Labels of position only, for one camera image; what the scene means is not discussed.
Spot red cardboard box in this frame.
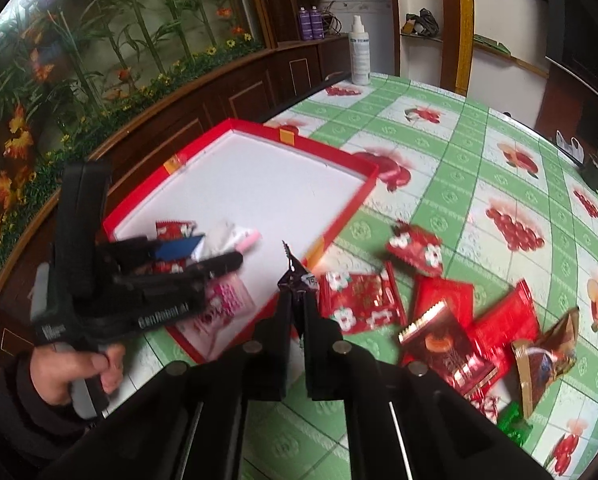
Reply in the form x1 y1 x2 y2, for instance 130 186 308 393
101 117 381 366

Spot green snack packet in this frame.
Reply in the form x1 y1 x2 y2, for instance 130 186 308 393
496 402 532 446

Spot person's left forearm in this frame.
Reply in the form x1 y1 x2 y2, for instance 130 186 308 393
0 355 100 480

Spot brown chocolate packet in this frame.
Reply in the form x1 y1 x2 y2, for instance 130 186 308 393
510 307 580 418

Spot dark red gold-edged packet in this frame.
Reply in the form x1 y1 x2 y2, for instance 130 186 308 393
398 300 497 406

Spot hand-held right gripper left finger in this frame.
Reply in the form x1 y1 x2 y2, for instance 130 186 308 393
44 285 300 480

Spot green checkered fruit tablecloth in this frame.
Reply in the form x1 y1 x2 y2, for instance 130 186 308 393
164 72 598 480

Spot white plastic bag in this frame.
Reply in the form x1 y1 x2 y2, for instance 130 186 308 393
554 130 585 161

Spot black flat television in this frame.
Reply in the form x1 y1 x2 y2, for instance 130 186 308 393
544 0 598 96

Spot red white patterned packet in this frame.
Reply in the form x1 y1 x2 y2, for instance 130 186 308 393
472 392 502 421

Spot white spray bottle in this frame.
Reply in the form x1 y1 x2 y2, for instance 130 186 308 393
349 14 372 87

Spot black bag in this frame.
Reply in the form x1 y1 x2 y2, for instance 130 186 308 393
404 7 442 38

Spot red flower snack packet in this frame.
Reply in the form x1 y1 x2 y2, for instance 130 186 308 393
385 222 445 278
319 262 407 336
155 219 198 275

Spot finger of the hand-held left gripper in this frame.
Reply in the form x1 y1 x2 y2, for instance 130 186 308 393
96 234 206 264
113 251 245 292

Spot dark wooden sideboard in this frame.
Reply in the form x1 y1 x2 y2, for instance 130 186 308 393
0 35 352 371

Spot pink bear snack packet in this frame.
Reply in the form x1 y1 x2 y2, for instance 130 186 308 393
174 275 257 346

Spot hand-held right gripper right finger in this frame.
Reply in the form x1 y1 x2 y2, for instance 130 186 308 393
299 290 555 480

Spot black purple snack packet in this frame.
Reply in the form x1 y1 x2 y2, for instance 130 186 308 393
277 240 320 293

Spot flat green object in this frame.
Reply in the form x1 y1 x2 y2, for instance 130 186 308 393
474 35 512 56

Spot white pink snack packet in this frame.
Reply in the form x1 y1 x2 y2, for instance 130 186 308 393
199 220 262 261

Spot wooden wall shelf unit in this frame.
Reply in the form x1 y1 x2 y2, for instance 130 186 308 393
386 0 550 98

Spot person's left hand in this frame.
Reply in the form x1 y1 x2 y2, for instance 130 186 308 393
29 345 127 406

